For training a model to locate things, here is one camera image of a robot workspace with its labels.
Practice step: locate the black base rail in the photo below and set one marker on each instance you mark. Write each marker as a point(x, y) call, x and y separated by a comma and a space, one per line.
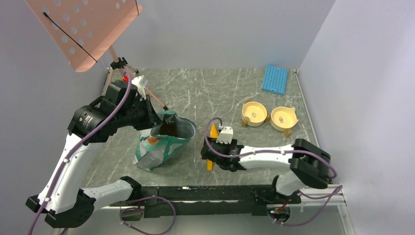
point(255, 200)

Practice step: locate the pink perforated music stand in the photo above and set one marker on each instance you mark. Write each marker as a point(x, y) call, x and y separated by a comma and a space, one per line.
point(85, 29)

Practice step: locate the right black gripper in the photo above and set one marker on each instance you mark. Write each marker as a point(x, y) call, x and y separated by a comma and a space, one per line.
point(234, 142)

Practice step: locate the orange plastic scoop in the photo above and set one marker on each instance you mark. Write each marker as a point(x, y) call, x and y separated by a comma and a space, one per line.
point(213, 134)

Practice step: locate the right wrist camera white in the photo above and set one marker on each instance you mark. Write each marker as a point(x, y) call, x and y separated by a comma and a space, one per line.
point(225, 135)

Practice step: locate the cream pet bowl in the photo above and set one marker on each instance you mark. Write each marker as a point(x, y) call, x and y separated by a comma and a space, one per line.
point(283, 119)
point(253, 114)

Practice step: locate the cream pet bowl right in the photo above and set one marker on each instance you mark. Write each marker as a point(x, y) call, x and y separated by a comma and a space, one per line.
point(283, 119)

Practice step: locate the cream pet bowl left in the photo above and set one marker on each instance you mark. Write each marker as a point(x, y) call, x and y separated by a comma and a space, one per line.
point(253, 114)

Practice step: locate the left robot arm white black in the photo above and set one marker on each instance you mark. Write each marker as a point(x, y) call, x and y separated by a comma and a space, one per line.
point(65, 203)

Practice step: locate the blue perforated tray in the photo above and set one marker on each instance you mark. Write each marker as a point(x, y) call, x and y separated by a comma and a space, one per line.
point(275, 80)

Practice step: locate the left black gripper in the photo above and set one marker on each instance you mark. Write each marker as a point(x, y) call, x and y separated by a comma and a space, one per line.
point(152, 119)

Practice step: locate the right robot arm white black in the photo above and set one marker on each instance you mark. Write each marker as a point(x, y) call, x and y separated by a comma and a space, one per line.
point(306, 165)

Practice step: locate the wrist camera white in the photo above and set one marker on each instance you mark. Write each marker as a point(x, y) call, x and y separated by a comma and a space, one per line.
point(225, 135)
point(140, 82)

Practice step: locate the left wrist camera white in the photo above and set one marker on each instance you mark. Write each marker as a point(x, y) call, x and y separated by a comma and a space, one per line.
point(140, 82)

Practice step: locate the green dog food bag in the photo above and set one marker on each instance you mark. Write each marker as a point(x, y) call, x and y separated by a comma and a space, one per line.
point(157, 145)

